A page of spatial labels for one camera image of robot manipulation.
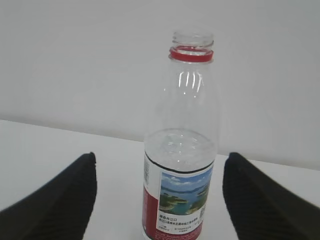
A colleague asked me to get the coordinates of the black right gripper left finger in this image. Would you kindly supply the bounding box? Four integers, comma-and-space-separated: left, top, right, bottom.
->
0, 152, 97, 240

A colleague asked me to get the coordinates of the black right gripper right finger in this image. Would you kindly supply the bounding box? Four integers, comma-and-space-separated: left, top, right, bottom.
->
222, 152, 320, 240

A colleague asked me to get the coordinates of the clear plastic water bottle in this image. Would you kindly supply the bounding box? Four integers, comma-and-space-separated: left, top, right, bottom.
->
142, 30, 221, 240

